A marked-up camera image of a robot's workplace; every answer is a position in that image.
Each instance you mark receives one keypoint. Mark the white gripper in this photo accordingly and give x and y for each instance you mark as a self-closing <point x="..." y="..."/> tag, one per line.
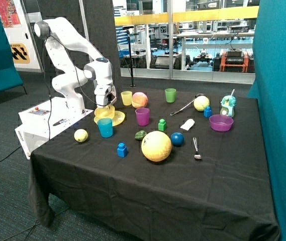
<point x="105" y="95"/>

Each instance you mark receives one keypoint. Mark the black ladle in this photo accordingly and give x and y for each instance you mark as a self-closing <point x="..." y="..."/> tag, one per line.
<point x="186" y="105"/>

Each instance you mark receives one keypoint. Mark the red poster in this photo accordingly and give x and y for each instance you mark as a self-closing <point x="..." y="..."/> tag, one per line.
<point x="8" y="14"/>

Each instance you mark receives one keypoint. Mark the blue toy block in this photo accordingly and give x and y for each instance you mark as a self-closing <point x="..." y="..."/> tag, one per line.
<point x="122" y="150"/>
<point x="207" y="112"/>

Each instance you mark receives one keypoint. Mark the yellow plastic plate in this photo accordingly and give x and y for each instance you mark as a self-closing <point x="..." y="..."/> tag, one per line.
<point x="118" y="118"/>

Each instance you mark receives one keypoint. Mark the black marker pen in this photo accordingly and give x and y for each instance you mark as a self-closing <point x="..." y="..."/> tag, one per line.
<point x="59" y="122"/>

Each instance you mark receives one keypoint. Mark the black tablecloth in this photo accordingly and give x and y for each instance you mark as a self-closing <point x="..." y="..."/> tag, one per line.
<point x="225" y="196"/>

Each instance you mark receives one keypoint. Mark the small yellow ball left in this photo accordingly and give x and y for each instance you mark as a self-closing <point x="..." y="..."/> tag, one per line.
<point x="80" y="135"/>

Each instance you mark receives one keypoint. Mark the teal toy dispenser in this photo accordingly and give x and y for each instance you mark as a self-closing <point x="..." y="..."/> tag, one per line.
<point x="228" y="104"/>

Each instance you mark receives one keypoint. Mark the yellow ball back right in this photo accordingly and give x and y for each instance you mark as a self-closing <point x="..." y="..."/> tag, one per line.
<point x="201" y="102"/>

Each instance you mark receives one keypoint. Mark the green toy block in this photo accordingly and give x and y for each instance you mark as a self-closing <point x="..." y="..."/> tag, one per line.
<point x="162" y="125"/>

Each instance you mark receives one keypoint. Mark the white folded cloth piece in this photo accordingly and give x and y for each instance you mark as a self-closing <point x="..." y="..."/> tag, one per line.
<point x="188" y="124"/>

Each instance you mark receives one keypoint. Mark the teal partition right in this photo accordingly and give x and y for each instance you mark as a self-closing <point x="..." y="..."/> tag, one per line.
<point x="269" y="88"/>

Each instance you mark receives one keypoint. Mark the large yellow smiley ball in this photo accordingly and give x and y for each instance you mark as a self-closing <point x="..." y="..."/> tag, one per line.
<point x="156" y="146"/>

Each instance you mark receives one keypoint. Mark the purple plastic bowl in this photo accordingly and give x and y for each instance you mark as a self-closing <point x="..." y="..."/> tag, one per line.
<point x="221" y="123"/>

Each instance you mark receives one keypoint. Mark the yellow plastic cup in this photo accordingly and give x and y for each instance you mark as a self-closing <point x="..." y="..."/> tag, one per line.
<point x="126" y="98"/>

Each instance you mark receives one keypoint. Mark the blue toy block back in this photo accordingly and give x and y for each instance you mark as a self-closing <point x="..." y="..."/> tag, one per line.
<point x="207" y="112"/>

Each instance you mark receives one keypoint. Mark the metal fork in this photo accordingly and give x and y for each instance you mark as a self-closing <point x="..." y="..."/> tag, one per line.
<point x="197" y="156"/>

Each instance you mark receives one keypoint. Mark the blue toy block front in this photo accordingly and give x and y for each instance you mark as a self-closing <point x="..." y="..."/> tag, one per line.
<point x="122" y="150"/>

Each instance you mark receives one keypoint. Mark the green plastic cup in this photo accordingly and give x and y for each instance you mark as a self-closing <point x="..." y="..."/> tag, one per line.
<point x="170" y="95"/>

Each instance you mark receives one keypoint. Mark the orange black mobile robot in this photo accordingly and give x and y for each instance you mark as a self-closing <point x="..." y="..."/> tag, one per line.
<point x="234" y="60"/>

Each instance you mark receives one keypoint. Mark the green toy pepper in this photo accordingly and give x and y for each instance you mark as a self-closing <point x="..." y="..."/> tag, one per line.
<point x="139" y="136"/>

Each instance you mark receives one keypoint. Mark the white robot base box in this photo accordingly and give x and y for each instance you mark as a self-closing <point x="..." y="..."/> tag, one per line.
<point x="37" y="123"/>

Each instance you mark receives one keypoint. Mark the yellow black sign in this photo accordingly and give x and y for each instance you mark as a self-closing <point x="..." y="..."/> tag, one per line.
<point x="20" y="54"/>

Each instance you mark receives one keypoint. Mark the black tripod stand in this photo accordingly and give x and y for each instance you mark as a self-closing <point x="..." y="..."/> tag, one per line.
<point x="127" y="29"/>

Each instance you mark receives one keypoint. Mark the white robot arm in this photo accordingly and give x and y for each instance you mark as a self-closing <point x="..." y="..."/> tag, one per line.
<point x="60" y="36"/>

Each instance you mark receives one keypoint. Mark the blue plastic cup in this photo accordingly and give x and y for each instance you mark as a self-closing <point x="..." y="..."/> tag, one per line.
<point x="105" y="126"/>

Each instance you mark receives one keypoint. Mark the orange pink soft ball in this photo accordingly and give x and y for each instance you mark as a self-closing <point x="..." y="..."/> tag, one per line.
<point x="139" y="100"/>

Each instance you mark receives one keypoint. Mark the dark blue ball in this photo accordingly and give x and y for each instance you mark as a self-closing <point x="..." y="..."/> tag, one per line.
<point x="177" y="139"/>

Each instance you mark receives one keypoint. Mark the magenta plastic cup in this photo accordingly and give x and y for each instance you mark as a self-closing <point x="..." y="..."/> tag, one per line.
<point x="142" y="116"/>

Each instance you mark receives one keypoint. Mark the yellow plastic bowl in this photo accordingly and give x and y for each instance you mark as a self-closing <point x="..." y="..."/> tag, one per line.
<point x="102" y="113"/>

